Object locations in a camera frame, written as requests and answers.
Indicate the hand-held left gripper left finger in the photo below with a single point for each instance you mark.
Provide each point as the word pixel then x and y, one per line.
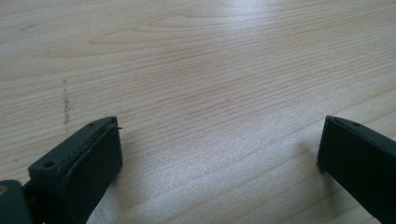
pixel 81 168

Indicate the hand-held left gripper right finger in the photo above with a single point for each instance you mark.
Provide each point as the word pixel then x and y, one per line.
pixel 358 158

